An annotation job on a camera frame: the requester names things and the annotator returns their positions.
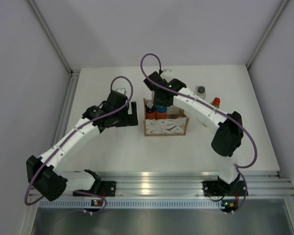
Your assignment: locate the light blue pump bottle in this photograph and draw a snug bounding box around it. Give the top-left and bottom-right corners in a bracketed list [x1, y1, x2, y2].
[155, 106, 167, 120]

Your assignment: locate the dark blue pump bottle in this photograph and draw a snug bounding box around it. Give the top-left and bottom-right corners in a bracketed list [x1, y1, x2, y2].
[145, 100, 156, 120]

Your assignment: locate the clear square bottle grey cap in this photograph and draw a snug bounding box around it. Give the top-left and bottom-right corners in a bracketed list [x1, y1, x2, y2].
[195, 86, 206, 100]

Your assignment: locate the yellow dish soap bottle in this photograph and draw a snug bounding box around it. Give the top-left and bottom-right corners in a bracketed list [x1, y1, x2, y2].
[210, 97, 221, 109]

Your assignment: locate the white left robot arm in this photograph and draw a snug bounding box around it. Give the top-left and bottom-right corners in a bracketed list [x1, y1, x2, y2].
[26, 88, 138, 201]

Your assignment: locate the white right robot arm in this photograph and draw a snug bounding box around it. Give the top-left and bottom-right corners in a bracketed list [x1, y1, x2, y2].
[144, 71, 244, 194]

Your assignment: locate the jute canvas tote bag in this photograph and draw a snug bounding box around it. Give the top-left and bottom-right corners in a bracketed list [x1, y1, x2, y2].
[143, 92, 189, 137]

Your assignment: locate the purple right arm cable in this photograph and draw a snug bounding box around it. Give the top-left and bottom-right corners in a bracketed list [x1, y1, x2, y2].
[140, 53, 258, 211]

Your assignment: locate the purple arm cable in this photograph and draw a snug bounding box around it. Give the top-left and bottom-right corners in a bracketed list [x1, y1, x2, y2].
[24, 76, 134, 213]
[140, 53, 258, 211]

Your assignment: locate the aluminium corner frame post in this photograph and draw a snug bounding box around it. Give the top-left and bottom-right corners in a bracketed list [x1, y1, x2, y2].
[25, 0, 74, 76]

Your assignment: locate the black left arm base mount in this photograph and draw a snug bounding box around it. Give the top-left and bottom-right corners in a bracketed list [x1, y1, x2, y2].
[98, 181, 117, 197]

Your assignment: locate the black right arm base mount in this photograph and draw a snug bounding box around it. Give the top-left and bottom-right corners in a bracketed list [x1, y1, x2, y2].
[202, 181, 224, 197]

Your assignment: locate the slotted grey cable duct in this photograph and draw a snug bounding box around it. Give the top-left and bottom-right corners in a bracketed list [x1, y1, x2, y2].
[38, 198, 234, 209]

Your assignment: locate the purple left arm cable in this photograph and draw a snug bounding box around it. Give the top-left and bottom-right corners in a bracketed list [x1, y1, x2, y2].
[24, 76, 134, 213]

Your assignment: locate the right aluminium corner post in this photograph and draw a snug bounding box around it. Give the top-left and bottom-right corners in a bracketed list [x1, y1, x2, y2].
[246, 0, 292, 70]

